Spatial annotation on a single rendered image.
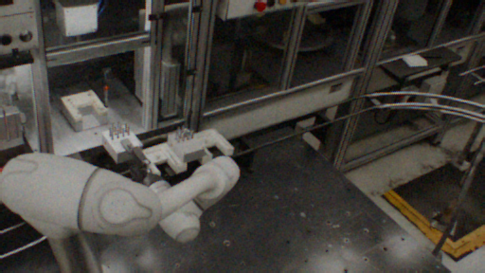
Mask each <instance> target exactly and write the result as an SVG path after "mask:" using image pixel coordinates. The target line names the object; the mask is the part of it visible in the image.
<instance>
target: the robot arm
mask: <svg viewBox="0 0 485 273"><path fill-rule="evenodd" d="M120 142H121V143H122V145H123V146H124V149H125V150H126V151H127V152H128V154H132V156H133V159H130V160H127V161H125V162H126V164H127V165H128V166H129V167H128V168H127V169H128V170H132V171H131V175H132V177H133V179H134V180H135V182H136V183H135V182H133V181H132V180H131V179H129V178H127V177H125V176H121V175H119V174H116V173H113V172H111V171H108V170H106V169H103V168H98V167H95V166H92V165H90V164H89V163H87V162H83V161H81V160H78V159H72V158H68V157H64V156H60V155H52V154H43V153H36V154H27V155H19V156H17V157H16V158H13V159H12V160H10V161H9V162H8V163H7V166H6V167H4V169H3V171H2V172H1V174H0V200H1V201H2V202H3V203H4V204H5V205H6V206H7V207H8V209H11V210H12V211H13V212H15V213H16V214H19V215H20V216H21V217H22V218H24V220H26V221H27V222H28V223H29V224H31V225H32V226H33V227H34V228H36V229H37V230H38V231H39V232H40V233H41V234H42V235H45V236H47V239H48V241H49V244H50V246H51V249H52V251H53V252H54V255H55V257H56V260H57V261H58V266H59V268H60V270H61V271H62V273H112V272H111V270H109V269H108V267H106V266H105V265H103V264H101V262H100V260H99V252H98V248H97V245H96V242H95V238H94V235H93V232H94V233H100V234H109V235H119V236H140V235H142V234H145V233H147V232H148V231H150V229H152V228H155V227H156V226H157V225H158V224H159V225H160V227H162V228H163V229H164V230H165V231H166V232H167V233H168V235H169V236H171V237H172V238H173V239H175V240H176V242H178V243H181V244H184V243H187V242H189V241H191V240H193V238H195V237H197V235H198V234H199V232H200V221H199V218H200V216H201V215H202V212H203V211H205V210H206V209H208V208H209V207H210V206H212V205H213V204H215V203H217V202H218V201H219V200H220V199H221V198H222V197H223V196H224V195H226V194H227V193H228V192H229V191H230V190H231V189H232V188H233V187H234V185H236V182H237V180H238V178H239V176H240V174H239V172H240V170H239V168H238V167H237V165H236V163H235V162H234V160H233V159H230V158H229V157H227V156H220V157H217V158H215V159H211V160H210V161H209V162H207V163H205V164H204V165H203V166H202V167H200V168H198V169H196V170H195V172H194V173H193V175H192V176H191V177H190V178H188V179H186V180H184V181H183V182H181V183H179V184H178V185H175V186H173V187H172V186H171V185H169V183H168V182H167V181H164V180H163V178H162V177H161V176H159V175H158V174H155V173H153V171H152V169H151V168H150V164H151V161H150V159H148V158H147V157H146V156H145V155H144V153H143V152H142V151H141V149H140V148H139V146H138V145H137V146H134V145H133V142H131V141H130V139H129V138H125V139H123V140H121V141H120ZM135 164H136V165H135Z"/></svg>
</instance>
